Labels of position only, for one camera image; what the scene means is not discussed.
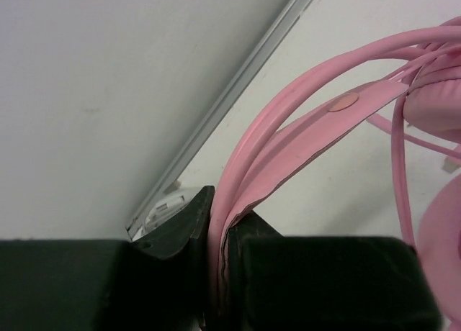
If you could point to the pink headphones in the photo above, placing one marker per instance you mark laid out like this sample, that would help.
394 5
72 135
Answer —
411 78

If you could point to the white grey headphones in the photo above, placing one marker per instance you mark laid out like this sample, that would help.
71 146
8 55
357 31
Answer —
164 210

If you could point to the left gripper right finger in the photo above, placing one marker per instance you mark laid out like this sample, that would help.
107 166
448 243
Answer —
324 282

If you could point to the aluminium table frame rail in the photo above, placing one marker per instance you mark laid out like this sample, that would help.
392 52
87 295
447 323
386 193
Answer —
262 51

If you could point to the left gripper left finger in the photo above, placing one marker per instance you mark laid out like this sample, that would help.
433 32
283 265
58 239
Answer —
157 282

